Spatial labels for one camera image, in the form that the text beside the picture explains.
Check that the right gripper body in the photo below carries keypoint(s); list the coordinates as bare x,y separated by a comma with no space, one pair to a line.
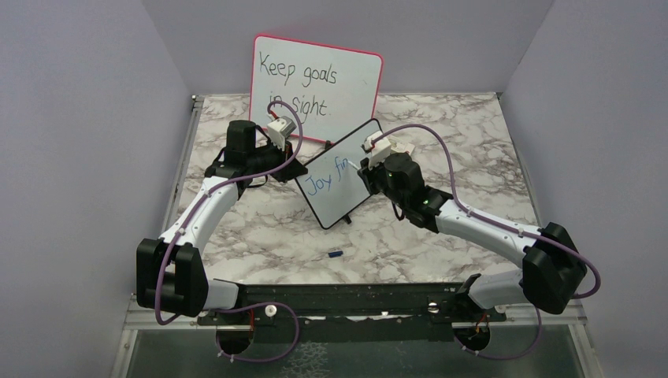
376,178

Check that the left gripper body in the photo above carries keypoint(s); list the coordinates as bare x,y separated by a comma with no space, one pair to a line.
269,159

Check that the whiteboard marker pen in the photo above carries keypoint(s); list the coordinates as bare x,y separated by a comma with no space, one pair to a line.
354,165

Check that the black framed small whiteboard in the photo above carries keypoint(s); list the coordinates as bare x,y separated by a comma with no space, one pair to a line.
332,188

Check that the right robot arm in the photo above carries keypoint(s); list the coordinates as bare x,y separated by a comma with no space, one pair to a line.
546,276

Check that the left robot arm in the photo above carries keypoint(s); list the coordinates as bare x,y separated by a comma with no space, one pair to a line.
170,274

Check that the pink framed whiteboard with writing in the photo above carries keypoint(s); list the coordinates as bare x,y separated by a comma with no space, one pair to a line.
332,89

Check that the white eraser box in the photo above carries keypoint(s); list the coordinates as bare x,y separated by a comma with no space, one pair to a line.
398,146

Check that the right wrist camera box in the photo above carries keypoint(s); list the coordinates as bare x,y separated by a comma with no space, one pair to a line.
377,147

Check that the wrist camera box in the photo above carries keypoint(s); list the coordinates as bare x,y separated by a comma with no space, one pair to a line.
279,130
377,147

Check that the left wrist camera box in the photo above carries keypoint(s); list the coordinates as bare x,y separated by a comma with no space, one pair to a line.
279,130

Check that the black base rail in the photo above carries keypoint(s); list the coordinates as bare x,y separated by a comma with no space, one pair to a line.
341,313

